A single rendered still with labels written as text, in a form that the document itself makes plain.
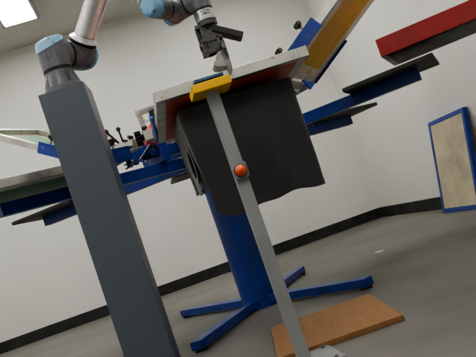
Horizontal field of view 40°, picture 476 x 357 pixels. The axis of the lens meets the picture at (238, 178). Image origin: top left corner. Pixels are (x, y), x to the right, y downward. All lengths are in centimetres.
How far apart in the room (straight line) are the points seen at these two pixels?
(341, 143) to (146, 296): 511
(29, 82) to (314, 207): 336
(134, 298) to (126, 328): 11
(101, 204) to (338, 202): 500
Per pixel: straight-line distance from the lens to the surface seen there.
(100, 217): 249
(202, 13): 239
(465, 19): 323
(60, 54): 266
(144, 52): 728
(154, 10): 233
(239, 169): 204
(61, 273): 705
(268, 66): 236
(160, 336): 250
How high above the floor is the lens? 51
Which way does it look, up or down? 3 degrees up
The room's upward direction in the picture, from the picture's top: 19 degrees counter-clockwise
